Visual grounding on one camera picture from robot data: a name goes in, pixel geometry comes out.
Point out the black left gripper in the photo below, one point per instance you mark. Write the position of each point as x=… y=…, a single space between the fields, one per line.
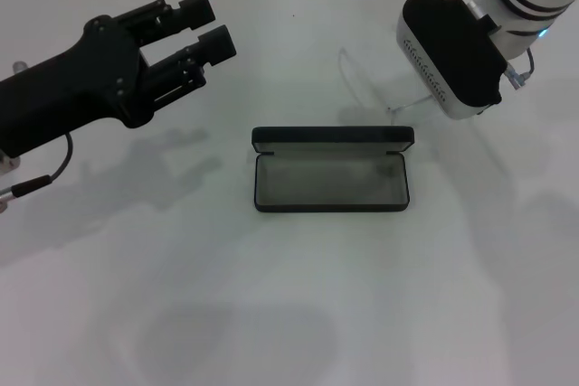
x=59 y=96

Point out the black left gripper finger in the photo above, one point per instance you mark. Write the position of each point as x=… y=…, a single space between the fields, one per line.
x=194 y=8
x=217 y=47

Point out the black glasses case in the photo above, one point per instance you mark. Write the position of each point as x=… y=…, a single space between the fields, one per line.
x=330 y=187

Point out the clear white glasses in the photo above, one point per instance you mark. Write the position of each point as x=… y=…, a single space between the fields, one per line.
x=409 y=104

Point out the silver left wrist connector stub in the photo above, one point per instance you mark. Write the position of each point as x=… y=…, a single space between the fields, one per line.
x=20 y=67

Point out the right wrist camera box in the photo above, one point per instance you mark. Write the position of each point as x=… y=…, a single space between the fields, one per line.
x=452 y=51

